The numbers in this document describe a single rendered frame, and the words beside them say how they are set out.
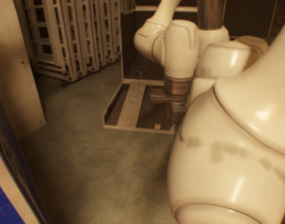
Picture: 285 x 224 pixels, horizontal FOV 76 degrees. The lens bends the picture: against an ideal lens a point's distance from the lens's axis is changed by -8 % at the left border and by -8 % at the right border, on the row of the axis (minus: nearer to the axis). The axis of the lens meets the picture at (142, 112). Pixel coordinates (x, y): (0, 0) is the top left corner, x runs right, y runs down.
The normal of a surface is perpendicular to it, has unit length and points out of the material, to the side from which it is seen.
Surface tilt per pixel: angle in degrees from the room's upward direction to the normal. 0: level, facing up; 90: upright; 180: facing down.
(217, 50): 55
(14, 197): 90
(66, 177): 0
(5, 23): 90
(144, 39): 65
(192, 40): 81
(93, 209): 0
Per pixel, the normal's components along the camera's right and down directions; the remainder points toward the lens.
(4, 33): 0.87, 0.25
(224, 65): -0.48, -0.01
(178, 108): 0.00, -0.85
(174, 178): -0.91, -0.30
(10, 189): 0.64, 0.40
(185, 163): -0.79, -0.47
